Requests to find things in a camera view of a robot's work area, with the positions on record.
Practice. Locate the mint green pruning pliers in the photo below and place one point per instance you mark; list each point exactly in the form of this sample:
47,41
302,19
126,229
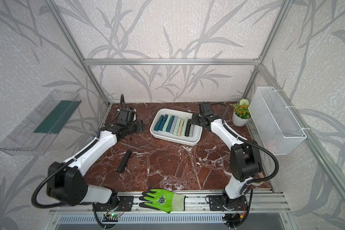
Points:
166,123

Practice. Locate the white wire mesh basket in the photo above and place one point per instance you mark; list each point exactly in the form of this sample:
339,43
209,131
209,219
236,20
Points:
278,129

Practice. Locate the black pruning pliers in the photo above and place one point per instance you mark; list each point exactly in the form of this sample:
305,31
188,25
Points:
188,126
124,161

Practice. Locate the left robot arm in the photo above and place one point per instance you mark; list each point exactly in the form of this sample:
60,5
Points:
65,184

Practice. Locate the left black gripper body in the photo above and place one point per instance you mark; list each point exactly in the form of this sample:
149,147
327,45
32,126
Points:
135,128

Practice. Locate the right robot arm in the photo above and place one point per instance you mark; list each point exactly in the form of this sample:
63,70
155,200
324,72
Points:
245,157

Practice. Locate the white rectangular storage box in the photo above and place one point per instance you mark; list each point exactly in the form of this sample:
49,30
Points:
191,141

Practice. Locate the grey pruning pliers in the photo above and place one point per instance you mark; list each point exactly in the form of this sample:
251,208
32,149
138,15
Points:
173,124
191,130

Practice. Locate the teal pruning pliers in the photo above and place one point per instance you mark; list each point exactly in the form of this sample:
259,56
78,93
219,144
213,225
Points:
156,128
163,122
170,124

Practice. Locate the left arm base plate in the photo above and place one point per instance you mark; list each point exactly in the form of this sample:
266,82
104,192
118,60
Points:
116,203

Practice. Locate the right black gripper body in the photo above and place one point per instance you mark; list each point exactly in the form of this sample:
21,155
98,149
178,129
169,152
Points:
197,120

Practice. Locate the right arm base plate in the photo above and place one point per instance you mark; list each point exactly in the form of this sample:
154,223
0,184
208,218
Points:
218,202

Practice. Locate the small potted flower plant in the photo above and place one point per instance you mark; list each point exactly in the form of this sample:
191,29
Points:
241,113

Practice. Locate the clear plastic wall shelf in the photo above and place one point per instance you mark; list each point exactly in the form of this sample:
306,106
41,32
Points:
34,135

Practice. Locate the beige pruning pliers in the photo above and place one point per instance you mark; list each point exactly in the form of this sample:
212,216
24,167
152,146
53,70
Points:
179,132

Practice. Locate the green black work glove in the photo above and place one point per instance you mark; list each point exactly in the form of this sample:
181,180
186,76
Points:
163,200

